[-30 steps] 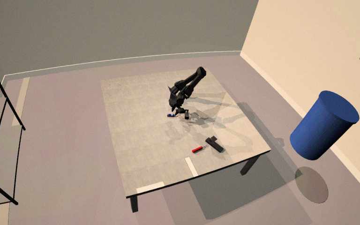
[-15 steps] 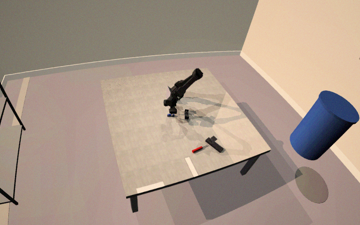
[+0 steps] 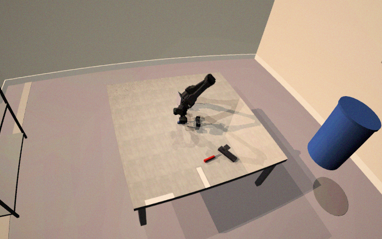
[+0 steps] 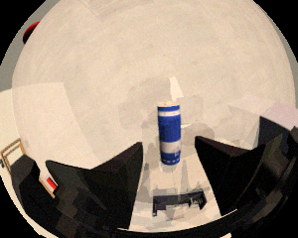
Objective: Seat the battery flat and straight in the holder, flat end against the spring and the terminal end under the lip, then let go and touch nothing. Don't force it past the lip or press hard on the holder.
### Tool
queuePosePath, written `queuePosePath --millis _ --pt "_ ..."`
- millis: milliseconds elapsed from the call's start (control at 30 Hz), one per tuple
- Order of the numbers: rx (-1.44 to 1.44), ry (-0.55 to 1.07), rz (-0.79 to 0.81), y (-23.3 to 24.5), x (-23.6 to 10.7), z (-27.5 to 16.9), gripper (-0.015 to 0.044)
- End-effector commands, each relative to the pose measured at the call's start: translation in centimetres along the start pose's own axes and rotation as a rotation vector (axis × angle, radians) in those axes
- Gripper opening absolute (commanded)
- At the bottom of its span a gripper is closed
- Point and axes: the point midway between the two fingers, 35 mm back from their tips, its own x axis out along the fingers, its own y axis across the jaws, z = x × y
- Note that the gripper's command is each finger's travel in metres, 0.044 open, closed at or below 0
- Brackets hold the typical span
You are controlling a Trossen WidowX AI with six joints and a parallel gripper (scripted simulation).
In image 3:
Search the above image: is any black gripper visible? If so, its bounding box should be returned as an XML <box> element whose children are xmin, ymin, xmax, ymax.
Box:
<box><xmin>179</xmin><ymin>109</ymin><xmax>188</xmax><ymax>123</ymax></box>

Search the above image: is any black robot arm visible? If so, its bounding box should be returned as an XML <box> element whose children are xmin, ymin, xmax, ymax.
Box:
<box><xmin>173</xmin><ymin>74</ymin><xmax>215</xmax><ymax>115</ymax></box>

